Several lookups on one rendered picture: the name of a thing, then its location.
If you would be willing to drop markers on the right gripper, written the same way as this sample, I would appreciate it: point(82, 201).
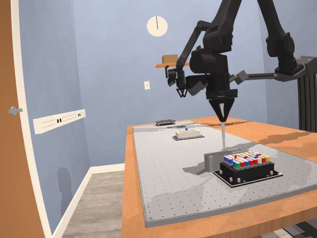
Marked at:
point(181, 87)

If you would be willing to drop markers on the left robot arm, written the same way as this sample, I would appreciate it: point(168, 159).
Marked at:
point(210, 60)

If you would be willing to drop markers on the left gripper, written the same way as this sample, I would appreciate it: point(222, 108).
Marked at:
point(228, 100)

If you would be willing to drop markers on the black vial rack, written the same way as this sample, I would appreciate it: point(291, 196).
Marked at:
point(245, 174)

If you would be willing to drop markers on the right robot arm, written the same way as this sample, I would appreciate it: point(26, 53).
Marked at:
point(201, 26)

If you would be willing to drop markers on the cream grid rack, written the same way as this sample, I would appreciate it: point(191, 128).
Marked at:
point(187, 134)

